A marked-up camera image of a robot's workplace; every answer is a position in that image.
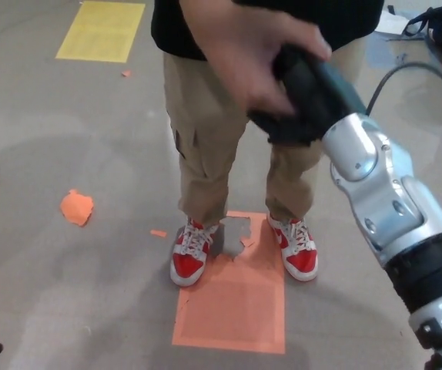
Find blue paper sheet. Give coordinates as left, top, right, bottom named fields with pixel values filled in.
left=367, top=32, right=442, bottom=69

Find crumpled orange paper piece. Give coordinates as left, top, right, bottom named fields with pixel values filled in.
left=59, top=188, right=95, bottom=227

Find khaki cargo trousers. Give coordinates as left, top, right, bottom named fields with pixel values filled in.
left=162, top=49, right=361, bottom=227

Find red white right sneaker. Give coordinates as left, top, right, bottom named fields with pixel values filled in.
left=169, top=216, right=220, bottom=288

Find white paper sheet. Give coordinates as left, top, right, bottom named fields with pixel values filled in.
left=376, top=3, right=419, bottom=36

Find red white sneaker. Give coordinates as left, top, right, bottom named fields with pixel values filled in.
left=266, top=214, right=319, bottom=282
left=169, top=216, right=220, bottom=288

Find yellow paper sheet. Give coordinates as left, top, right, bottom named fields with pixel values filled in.
left=54, top=0, right=146, bottom=64

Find person's right hand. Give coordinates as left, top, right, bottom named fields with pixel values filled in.
left=180, top=0, right=332, bottom=116

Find red white left sneaker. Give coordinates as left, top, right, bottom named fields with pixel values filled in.
left=266, top=214, right=319, bottom=282

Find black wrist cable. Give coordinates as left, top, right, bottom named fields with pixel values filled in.
left=364, top=61, right=442, bottom=217

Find torn orange paper sheet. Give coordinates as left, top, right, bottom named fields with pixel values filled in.
left=171, top=210, right=286, bottom=355

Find black t-shirt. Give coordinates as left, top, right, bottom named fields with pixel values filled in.
left=150, top=0, right=380, bottom=62

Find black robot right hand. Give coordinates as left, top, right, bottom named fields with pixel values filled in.
left=246, top=43, right=369, bottom=148

